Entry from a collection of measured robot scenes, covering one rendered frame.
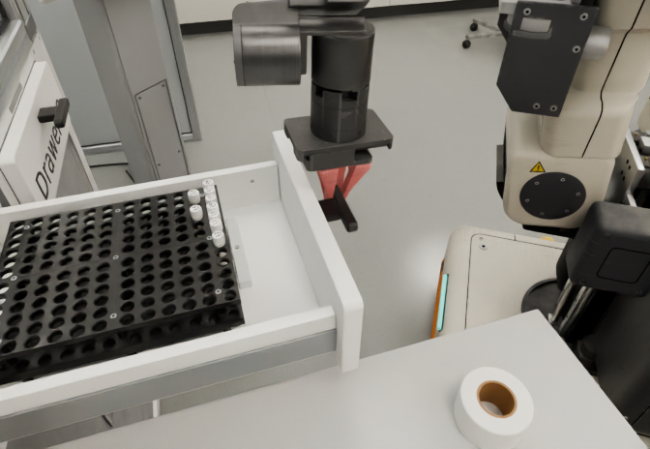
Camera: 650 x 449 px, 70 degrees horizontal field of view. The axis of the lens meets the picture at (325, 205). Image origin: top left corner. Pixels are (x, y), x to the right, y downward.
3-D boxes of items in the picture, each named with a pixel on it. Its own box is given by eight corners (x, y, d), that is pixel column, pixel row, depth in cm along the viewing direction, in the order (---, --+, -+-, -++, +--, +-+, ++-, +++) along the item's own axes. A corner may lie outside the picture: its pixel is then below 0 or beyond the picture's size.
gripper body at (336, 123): (282, 134, 51) (280, 69, 46) (370, 122, 53) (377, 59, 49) (298, 167, 46) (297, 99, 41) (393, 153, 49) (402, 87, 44)
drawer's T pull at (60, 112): (71, 104, 71) (67, 95, 70) (65, 129, 65) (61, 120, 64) (44, 107, 70) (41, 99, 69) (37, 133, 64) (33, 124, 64)
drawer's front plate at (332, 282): (288, 193, 67) (284, 127, 60) (358, 371, 46) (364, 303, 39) (277, 195, 67) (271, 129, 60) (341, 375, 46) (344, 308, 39)
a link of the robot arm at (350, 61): (382, 26, 39) (369, 5, 44) (301, 27, 39) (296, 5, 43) (374, 101, 44) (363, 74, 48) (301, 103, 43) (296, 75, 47)
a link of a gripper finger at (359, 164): (291, 190, 56) (290, 121, 50) (347, 181, 58) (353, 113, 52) (306, 226, 51) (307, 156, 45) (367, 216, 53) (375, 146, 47)
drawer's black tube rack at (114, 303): (223, 224, 60) (216, 184, 56) (248, 338, 47) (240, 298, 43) (34, 261, 55) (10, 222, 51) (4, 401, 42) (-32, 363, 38)
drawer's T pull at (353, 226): (337, 191, 55) (337, 181, 54) (358, 233, 50) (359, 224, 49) (307, 196, 54) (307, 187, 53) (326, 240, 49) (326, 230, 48)
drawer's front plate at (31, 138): (71, 118, 83) (46, 59, 76) (49, 226, 62) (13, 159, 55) (60, 120, 82) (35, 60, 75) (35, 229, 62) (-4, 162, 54)
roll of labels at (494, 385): (472, 461, 45) (482, 443, 43) (442, 394, 51) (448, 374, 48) (536, 442, 47) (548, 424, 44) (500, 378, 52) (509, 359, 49)
